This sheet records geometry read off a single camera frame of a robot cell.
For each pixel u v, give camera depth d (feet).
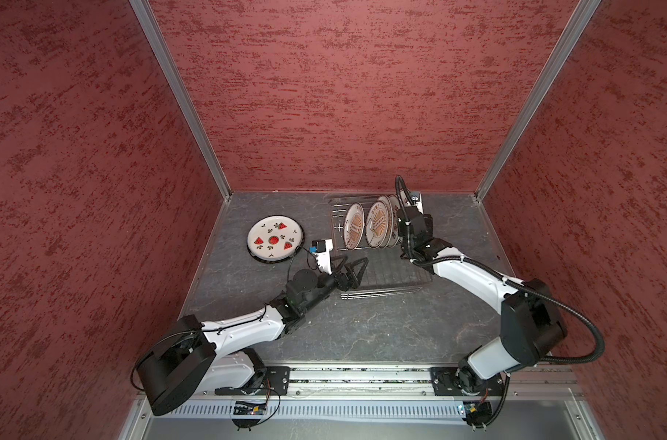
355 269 2.29
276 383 2.45
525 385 2.48
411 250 2.12
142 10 2.30
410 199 2.38
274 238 3.38
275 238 3.38
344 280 2.21
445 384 2.43
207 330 1.52
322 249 2.24
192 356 1.37
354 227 3.29
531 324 1.45
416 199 2.42
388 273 3.16
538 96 2.89
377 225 3.27
